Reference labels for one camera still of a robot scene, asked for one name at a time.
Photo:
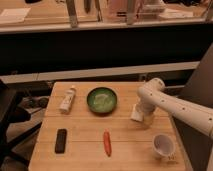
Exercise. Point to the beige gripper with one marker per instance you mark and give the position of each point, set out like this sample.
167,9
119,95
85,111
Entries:
148,120

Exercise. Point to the white sponge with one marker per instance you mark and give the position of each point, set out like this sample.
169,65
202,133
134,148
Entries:
136,115

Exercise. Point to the green ceramic bowl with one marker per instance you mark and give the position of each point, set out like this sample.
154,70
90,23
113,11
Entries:
102,100

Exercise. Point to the white plastic bottle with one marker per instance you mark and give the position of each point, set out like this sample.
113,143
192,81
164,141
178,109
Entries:
66,103

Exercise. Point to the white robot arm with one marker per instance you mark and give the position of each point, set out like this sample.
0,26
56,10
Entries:
197,116

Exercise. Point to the white paper cup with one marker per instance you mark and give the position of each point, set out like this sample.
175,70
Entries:
162,146

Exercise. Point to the orange carrot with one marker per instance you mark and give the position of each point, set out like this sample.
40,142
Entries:
107,143

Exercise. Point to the black rectangular remote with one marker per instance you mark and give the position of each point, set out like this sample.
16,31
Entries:
60,144

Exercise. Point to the black chair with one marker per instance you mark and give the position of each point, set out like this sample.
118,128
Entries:
10,112

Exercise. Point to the white paper sheet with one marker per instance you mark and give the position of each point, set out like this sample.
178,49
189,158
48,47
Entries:
13,15

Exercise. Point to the grey metal post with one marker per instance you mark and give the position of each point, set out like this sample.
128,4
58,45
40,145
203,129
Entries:
72,13

